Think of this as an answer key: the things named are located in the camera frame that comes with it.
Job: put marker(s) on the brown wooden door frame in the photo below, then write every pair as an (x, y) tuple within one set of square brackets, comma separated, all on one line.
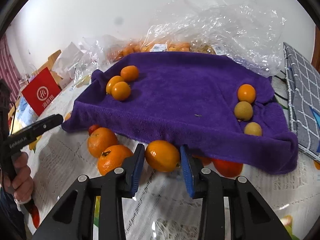
[(316, 52)]

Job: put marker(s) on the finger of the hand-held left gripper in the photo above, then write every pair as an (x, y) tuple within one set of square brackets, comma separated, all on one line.
[(40, 126)]

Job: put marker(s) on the clear bag of yellow fruits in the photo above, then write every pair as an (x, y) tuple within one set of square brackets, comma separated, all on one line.
[(225, 17)]

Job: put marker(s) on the red paper bag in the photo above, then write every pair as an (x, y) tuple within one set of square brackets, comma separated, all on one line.
[(42, 90)]

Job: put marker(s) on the white plastic bag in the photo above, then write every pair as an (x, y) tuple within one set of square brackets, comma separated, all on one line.
[(67, 57)]

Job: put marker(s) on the clear bag of orange kumquats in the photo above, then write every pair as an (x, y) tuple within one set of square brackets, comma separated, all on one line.
[(135, 48)]

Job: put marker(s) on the empty clear plastic bag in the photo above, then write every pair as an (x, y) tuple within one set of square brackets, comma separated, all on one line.
[(85, 62)]

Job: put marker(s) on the blue star cutout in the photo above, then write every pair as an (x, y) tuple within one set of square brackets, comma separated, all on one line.
[(316, 116)]

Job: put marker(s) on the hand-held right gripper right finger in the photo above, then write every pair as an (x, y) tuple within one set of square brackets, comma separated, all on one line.
[(187, 172)]

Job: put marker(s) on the purple striped cloth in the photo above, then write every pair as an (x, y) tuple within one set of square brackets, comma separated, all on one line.
[(8, 65)]

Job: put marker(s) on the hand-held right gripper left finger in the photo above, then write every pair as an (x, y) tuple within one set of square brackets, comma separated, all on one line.
[(137, 170)]

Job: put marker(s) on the purple towel covered tray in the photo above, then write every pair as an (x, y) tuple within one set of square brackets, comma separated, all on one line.
[(180, 100)]

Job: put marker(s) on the grey checked bag blue star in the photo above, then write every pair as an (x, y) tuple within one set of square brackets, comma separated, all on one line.
[(302, 85)]

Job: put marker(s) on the person's left hand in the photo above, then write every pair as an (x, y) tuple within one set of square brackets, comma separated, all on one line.
[(22, 177)]

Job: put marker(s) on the small red fruit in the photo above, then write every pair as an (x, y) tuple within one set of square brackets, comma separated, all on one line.
[(93, 128)]

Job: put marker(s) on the orange kumquat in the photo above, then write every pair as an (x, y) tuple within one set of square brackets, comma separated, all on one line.
[(162, 155), (121, 91), (246, 93), (113, 81), (129, 73)]

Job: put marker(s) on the yellow round fruit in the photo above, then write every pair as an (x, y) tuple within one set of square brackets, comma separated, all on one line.
[(243, 110), (252, 129)]

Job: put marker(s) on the orange mandarin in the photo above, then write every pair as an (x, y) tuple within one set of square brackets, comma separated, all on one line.
[(102, 141), (113, 158)]

